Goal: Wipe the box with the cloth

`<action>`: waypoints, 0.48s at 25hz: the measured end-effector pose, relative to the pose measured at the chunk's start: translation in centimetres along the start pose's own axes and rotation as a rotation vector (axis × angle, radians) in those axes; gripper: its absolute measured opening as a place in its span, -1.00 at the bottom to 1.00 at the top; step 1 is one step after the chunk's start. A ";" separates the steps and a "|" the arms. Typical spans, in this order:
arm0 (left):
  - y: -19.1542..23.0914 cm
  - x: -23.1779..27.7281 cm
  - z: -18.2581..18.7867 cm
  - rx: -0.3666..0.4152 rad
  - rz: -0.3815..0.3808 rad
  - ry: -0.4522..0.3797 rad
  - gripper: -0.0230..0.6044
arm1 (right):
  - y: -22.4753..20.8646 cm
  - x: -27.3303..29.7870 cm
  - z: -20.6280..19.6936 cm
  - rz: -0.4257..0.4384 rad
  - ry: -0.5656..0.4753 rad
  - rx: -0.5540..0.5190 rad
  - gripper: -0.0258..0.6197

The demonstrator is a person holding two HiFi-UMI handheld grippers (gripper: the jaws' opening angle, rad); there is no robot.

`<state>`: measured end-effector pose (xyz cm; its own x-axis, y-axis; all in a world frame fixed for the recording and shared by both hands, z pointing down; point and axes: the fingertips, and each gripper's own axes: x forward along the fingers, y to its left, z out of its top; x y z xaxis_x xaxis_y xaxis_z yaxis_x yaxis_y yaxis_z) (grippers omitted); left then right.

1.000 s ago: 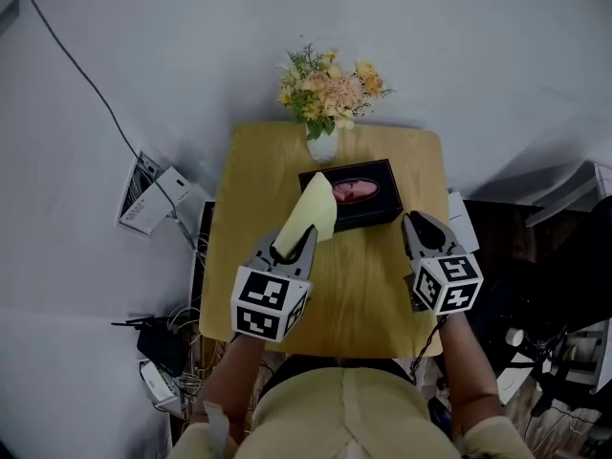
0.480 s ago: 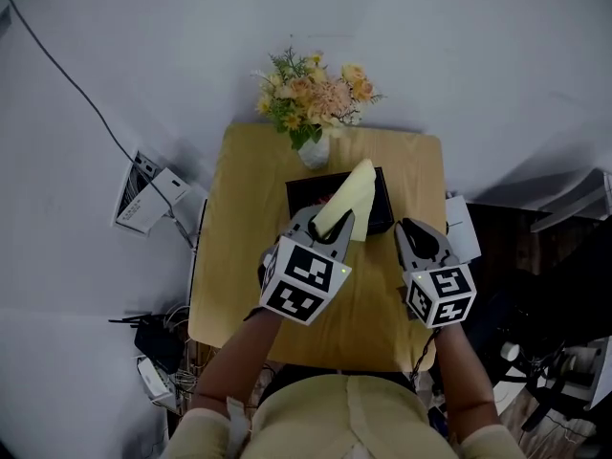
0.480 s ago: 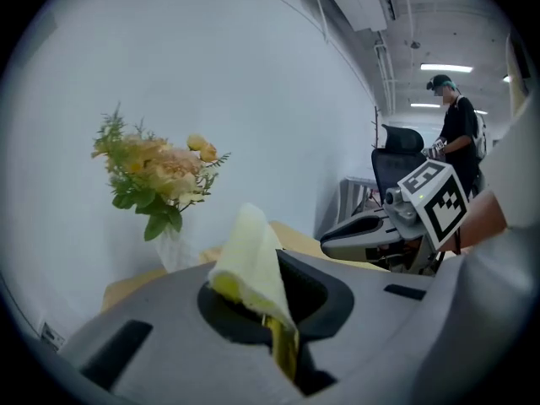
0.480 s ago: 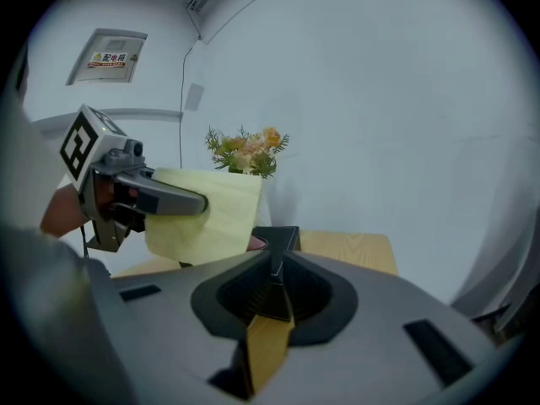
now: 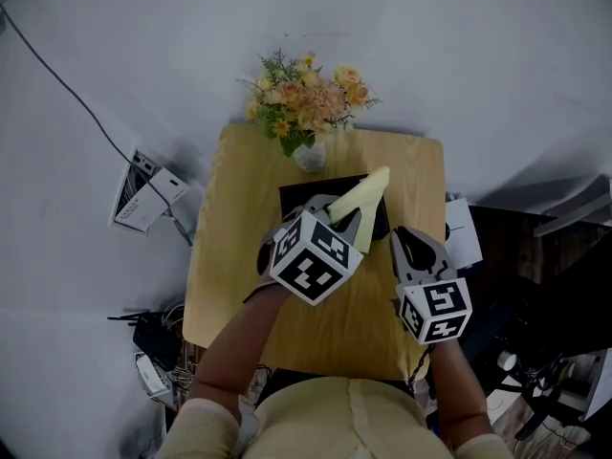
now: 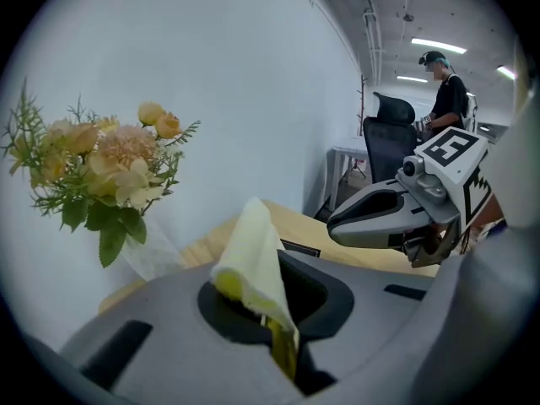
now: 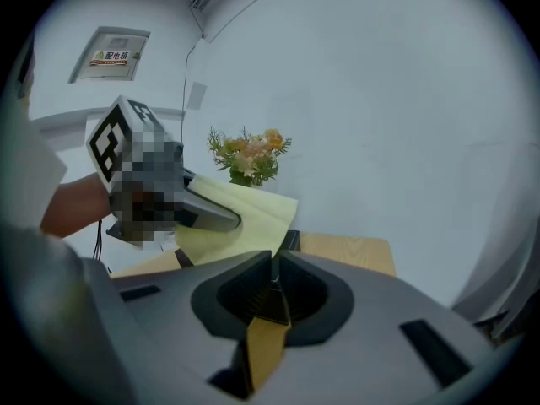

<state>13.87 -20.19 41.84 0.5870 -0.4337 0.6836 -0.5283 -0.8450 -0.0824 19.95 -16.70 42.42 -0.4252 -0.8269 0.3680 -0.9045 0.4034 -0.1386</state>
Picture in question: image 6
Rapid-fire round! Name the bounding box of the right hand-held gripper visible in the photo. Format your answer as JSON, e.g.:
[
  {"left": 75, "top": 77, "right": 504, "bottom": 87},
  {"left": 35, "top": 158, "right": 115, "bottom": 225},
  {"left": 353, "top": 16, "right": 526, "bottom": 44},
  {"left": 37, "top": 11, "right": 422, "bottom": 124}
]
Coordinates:
[{"left": 327, "top": 127, "right": 494, "bottom": 269}]

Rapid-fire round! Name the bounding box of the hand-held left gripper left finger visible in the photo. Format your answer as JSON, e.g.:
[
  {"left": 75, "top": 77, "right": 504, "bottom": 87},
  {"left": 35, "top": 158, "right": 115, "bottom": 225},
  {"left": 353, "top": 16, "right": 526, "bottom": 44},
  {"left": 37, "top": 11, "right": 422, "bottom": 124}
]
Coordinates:
[{"left": 61, "top": 262, "right": 305, "bottom": 405}]

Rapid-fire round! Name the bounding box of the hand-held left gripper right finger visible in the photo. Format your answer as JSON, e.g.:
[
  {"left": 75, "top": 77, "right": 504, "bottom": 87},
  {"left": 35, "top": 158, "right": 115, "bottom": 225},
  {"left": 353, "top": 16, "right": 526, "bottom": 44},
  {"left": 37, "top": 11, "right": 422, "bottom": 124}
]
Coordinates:
[{"left": 276, "top": 249, "right": 449, "bottom": 405}]

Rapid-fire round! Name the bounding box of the yellow cloth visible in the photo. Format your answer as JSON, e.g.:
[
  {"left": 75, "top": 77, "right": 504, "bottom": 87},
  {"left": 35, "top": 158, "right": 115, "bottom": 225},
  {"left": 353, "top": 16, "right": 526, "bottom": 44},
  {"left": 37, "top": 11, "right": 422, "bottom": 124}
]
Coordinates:
[{"left": 210, "top": 196, "right": 301, "bottom": 381}]

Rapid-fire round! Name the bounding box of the white vase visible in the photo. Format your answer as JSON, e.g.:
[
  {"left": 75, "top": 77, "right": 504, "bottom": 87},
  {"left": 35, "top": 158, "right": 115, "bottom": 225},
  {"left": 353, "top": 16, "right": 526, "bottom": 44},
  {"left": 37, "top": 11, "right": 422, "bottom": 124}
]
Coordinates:
[{"left": 121, "top": 217, "right": 186, "bottom": 280}]

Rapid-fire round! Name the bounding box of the black office chair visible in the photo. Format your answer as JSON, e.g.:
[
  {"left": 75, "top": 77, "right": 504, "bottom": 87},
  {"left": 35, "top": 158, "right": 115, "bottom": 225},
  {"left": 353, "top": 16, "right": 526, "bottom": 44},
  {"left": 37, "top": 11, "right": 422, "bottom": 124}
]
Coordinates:
[{"left": 363, "top": 92, "right": 419, "bottom": 185}]

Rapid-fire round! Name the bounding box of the white side table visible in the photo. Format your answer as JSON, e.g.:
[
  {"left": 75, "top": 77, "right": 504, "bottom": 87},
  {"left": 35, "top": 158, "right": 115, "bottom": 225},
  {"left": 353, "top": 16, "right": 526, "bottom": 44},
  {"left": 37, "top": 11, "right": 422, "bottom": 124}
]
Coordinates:
[{"left": 327, "top": 135, "right": 375, "bottom": 210}]

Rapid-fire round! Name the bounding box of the wooden coat rack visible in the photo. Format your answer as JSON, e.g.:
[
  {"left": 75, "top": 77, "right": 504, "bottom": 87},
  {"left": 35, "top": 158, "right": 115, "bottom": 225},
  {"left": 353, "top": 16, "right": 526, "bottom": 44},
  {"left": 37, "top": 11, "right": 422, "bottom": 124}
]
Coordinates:
[{"left": 356, "top": 75, "right": 369, "bottom": 137}]

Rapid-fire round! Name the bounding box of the yellow flower bouquet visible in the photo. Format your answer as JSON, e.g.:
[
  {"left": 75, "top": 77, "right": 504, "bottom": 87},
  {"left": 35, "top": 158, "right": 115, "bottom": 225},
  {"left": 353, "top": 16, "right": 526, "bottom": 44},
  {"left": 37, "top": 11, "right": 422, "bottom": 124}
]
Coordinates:
[{"left": 2, "top": 78, "right": 202, "bottom": 269}]

